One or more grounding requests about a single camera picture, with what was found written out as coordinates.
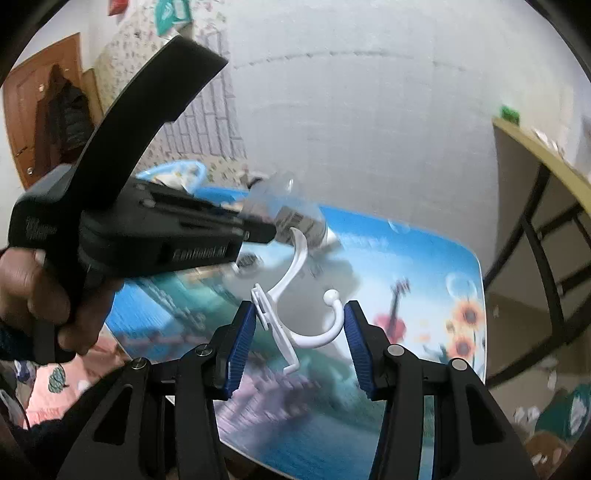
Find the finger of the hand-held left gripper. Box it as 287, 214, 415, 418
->
238, 217, 279, 245
185, 196, 247, 222

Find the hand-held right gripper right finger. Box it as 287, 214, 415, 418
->
344, 300, 532, 480

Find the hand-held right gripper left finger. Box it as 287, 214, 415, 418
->
55, 300, 257, 480

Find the white plastic hook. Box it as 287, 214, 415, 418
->
250, 228, 345, 374

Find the light blue plastic basin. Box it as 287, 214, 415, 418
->
134, 159, 208, 195

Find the printed blue desktop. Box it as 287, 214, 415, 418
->
104, 185, 485, 467

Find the person's left hand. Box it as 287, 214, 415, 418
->
0, 247, 123, 356

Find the black puffer jacket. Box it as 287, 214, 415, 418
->
46, 83, 90, 155

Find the brown wooden door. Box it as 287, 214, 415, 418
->
2, 33, 95, 190

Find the brown coat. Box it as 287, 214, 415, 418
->
44, 64, 70, 116

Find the pink printed blanket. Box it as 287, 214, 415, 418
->
14, 332, 136, 426

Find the green tissue box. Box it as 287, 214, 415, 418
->
154, 0, 195, 36

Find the green printed bag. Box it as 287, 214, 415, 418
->
536, 388, 591, 445

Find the round table with black frame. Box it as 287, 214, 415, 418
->
482, 115, 591, 391

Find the black cable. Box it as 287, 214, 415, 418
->
0, 388, 33, 431

